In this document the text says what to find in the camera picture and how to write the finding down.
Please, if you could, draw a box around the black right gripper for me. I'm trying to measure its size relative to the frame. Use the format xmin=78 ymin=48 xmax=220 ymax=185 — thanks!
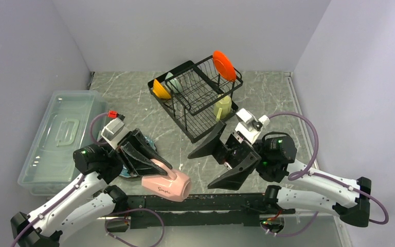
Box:
xmin=188 ymin=120 xmax=266 ymax=190

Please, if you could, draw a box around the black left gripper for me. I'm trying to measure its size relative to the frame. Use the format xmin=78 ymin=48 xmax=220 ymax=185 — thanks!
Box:
xmin=98 ymin=127 xmax=172 ymax=176

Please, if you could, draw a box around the teal scalloped plate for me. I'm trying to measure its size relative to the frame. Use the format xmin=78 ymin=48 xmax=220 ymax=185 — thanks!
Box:
xmin=119 ymin=136 xmax=157 ymax=179

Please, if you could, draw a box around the pink mug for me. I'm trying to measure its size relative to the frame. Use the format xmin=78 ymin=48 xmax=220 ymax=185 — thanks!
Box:
xmin=141 ymin=159 xmax=192 ymax=202

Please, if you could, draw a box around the pale yellow mug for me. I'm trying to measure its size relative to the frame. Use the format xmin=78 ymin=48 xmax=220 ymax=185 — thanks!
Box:
xmin=213 ymin=95 xmax=232 ymax=122

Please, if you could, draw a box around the yellow ribbed bowl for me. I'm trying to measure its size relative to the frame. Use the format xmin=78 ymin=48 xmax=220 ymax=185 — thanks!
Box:
xmin=153 ymin=79 xmax=171 ymax=100

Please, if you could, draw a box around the black wire dish rack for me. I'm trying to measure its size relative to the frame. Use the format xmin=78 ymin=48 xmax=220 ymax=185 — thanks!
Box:
xmin=147 ymin=56 xmax=243 ymax=143

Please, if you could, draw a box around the light green ceramic bowl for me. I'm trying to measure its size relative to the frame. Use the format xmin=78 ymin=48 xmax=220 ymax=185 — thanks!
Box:
xmin=165 ymin=72 xmax=184 ymax=94

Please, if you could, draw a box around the orange plate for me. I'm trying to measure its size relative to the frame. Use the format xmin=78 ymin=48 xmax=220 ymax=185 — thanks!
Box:
xmin=212 ymin=50 xmax=237 ymax=82

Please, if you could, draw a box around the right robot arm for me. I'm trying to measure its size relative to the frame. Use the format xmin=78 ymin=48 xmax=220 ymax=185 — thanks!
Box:
xmin=188 ymin=116 xmax=371 ymax=227

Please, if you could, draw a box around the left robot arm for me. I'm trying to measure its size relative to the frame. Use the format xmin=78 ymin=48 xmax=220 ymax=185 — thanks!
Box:
xmin=10 ymin=127 xmax=177 ymax=246

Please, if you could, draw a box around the clear plastic storage box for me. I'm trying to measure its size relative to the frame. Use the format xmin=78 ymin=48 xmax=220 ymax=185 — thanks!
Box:
xmin=17 ymin=90 xmax=109 ymax=197

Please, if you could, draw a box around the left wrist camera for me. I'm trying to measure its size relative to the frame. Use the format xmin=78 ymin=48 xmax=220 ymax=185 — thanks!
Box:
xmin=100 ymin=111 xmax=129 ymax=150

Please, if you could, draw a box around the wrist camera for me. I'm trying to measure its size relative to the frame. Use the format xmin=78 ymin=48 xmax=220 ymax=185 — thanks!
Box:
xmin=235 ymin=108 xmax=270 ymax=144
xmin=100 ymin=111 xmax=129 ymax=150

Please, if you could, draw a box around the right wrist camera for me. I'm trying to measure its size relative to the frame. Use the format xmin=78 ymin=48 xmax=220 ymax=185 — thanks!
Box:
xmin=235 ymin=108 xmax=270 ymax=144

